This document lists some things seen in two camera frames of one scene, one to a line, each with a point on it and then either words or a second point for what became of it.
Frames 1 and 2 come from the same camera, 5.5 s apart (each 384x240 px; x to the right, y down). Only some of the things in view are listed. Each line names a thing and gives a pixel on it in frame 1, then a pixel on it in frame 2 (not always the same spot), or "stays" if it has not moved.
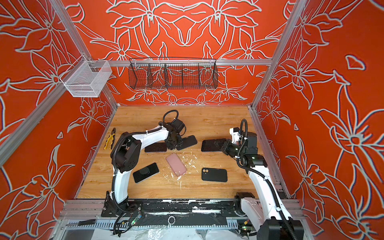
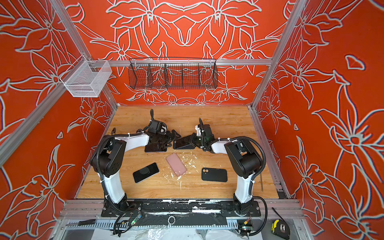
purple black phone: (187, 141) stays
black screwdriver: (82, 222) stays
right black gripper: (226, 148) -> (193, 136)
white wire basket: (86, 78) stays
